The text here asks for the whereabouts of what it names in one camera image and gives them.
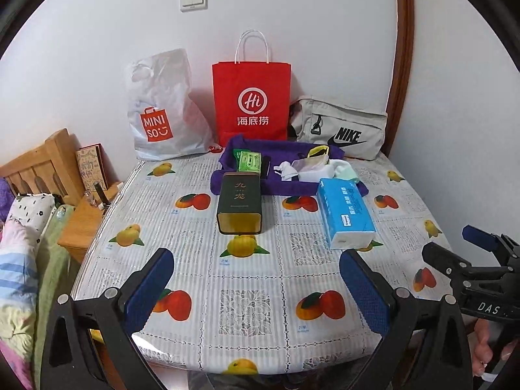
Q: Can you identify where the brown patterned notebook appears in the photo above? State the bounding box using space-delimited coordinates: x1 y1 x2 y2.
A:
76 143 108 191

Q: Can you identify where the purple plush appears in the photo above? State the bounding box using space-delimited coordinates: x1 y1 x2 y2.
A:
0 176 15 212

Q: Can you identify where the floral white pillow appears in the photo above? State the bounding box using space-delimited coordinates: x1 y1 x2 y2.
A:
6 193 58 244

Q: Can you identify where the red paper shopping bag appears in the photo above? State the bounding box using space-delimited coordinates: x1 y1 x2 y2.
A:
212 30 292 147

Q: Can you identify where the dark green tin box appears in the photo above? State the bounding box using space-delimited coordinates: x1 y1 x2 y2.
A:
215 173 263 235

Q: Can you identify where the wooden nightstand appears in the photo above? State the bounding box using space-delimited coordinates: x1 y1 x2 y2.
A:
58 181 124 263

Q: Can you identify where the purple towel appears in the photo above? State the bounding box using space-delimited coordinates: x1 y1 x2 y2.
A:
210 137 370 198

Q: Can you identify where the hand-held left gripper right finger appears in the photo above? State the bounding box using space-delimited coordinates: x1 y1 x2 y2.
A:
339 249 474 390

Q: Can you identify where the clear plastic packet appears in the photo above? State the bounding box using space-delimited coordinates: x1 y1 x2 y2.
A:
292 158 328 171

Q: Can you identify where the blue tissue pack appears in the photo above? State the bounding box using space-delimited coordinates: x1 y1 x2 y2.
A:
317 178 376 250

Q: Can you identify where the fruit print tablecloth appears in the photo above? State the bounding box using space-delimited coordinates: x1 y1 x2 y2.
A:
70 152 456 374

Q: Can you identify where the wooden headboard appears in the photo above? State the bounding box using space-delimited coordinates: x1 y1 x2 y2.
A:
0 129 86 206

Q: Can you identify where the green snack packet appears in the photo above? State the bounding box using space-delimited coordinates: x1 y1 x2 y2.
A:
233 150 261 173

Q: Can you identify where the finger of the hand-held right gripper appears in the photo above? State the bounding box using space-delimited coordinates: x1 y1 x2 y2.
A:
422 242 478 289
462 225 520 258

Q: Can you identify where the brown wooden door frame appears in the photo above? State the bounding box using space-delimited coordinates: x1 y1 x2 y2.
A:
382 0 415 157

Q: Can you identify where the person's right hand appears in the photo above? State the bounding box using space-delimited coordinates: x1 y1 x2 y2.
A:
472 318 498 379

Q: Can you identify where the pastel striped blanket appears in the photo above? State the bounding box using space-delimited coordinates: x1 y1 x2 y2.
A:
0 219 41 374

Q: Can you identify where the white plastic shopping bag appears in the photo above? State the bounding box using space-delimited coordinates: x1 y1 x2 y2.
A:
125 49 215 161

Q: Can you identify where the white sponge block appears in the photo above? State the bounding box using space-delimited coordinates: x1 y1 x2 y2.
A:
298 168 332 182

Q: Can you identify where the grey waist bag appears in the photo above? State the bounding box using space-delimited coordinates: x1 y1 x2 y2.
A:
289 97 388 160

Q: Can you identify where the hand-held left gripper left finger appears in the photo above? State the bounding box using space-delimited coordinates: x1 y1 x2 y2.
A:
41 247 175 390

